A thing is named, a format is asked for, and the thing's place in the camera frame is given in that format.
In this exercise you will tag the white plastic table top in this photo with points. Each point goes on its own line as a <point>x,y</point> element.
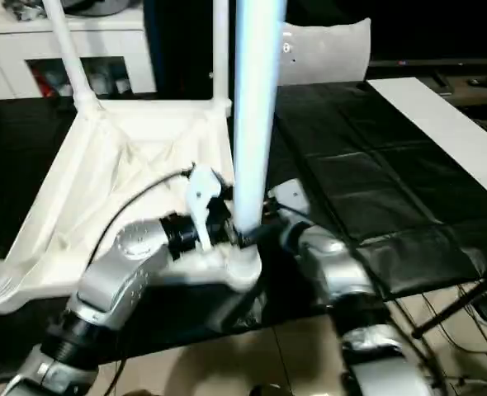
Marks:
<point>128,165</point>

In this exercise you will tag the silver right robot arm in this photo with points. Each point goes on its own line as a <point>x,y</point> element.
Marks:
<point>342,280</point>

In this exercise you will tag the black work mat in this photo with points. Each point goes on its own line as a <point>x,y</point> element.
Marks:
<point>375,190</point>

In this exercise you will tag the small red bottle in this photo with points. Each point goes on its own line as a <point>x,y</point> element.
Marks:
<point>41,82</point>

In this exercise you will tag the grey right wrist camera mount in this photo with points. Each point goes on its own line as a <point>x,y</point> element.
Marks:
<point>289,198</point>

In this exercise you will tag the white cabinet with glass doors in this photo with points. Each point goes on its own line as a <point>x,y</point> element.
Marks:
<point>103,41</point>

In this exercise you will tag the black stand foot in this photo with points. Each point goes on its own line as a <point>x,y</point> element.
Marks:
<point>458,309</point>

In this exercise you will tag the dark grey helmet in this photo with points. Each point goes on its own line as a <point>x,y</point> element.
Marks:
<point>103,4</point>

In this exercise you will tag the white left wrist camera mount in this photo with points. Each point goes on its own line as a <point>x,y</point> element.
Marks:
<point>202,202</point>

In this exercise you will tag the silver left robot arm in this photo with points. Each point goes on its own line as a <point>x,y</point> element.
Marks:
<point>111,280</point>

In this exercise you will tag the dark clutter pile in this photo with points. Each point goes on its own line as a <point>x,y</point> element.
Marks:
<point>25,10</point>

